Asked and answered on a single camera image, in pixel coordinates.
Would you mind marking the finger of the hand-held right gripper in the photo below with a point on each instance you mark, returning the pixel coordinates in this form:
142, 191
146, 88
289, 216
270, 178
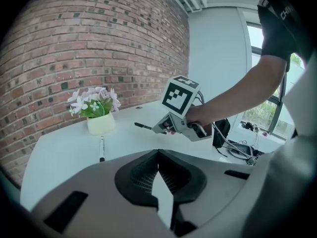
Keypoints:
163, 125

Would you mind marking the black backpack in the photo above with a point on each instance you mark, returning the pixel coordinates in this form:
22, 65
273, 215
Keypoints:
221, 130

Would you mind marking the grey oval device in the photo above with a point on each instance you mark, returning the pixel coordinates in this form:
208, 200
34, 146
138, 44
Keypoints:
237, 149

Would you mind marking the person's right hand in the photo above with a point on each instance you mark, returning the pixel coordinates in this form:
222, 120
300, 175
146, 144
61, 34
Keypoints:
198, 114

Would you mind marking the white desk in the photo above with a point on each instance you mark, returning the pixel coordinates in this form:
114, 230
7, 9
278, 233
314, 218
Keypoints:
69, 162

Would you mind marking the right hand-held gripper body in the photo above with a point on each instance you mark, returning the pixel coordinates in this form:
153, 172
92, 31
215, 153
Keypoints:
178, 98

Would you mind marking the black and white marker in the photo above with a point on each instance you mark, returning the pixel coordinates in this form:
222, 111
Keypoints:
102, 150

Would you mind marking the potted pale flower plant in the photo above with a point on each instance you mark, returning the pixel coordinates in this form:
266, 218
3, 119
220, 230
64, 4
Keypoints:
101, 125

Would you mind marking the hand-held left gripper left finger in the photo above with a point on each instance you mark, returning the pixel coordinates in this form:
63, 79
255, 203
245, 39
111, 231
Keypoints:
99, 195

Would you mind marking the person's black t-shirt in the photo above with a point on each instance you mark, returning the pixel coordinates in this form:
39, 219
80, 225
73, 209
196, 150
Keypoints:
277, 38

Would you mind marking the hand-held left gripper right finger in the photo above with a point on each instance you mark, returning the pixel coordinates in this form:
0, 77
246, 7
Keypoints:
213, 187

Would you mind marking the black pen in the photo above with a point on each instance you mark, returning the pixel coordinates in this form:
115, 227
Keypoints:
142, 126

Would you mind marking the person's right forearm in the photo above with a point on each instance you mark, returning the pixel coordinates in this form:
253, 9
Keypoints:
242, 88

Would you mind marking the dark framed window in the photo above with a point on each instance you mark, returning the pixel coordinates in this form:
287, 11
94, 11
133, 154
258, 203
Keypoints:
267, 113

